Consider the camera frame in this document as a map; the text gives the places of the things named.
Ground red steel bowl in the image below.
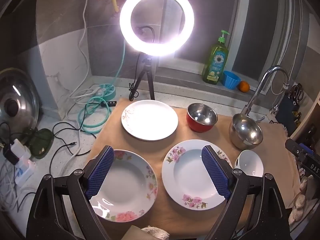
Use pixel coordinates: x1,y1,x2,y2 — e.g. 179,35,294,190
186,103,218,133

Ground black scissors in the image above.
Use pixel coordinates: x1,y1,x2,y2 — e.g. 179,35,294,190
289,83,304,103

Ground teal coiled cable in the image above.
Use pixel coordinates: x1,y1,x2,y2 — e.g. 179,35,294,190
77,37,127,134

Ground green dish soap bottle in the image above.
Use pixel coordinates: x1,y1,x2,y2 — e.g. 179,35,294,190
202,30,229,85

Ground floral plate pink roses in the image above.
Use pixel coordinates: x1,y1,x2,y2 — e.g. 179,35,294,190
90,150,158,223

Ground white cable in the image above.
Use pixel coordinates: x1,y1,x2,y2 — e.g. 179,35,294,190
60,0,111,178

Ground steel pot lid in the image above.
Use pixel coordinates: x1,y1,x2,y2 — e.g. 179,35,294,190
1,68,40,139

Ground orange fruit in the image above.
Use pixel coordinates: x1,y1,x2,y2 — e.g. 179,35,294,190
238,81,250,93

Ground large stainless steel bowl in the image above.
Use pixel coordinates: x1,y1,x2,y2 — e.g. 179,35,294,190
229,113,263,150

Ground gloved right hand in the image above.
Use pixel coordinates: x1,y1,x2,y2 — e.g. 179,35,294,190
289,175,313,226

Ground beige towel mat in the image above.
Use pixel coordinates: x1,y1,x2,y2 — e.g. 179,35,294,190
88,99,300,239

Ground floral plate pink blossoms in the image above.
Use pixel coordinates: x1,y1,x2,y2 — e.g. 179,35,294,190
162,139,231,211

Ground ring light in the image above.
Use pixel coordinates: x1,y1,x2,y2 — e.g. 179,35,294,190
119,0,195,57

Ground white plate gold leaf pattern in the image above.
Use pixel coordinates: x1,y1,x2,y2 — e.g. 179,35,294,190
121,100,178,141

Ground teal cable reel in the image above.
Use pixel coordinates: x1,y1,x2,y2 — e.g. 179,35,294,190
95,83,116,101

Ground chrome kitchen faucet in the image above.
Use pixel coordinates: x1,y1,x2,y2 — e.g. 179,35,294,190
240,65,291,123

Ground white power strip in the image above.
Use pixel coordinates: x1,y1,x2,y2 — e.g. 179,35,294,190
3,139,35,187

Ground light blue ceramic bowl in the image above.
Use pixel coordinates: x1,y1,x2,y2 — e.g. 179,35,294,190
234,150,264,177

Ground black tripod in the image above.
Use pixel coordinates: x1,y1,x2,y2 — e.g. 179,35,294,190
128,54,156,102

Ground green glass dish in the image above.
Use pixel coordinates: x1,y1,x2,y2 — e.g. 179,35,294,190
27,128,54,159

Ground black inline switch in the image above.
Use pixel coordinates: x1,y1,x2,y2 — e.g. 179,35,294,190
100,101,117,107

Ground blue plastic cup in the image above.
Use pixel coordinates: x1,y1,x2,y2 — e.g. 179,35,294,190
221,70,241,90

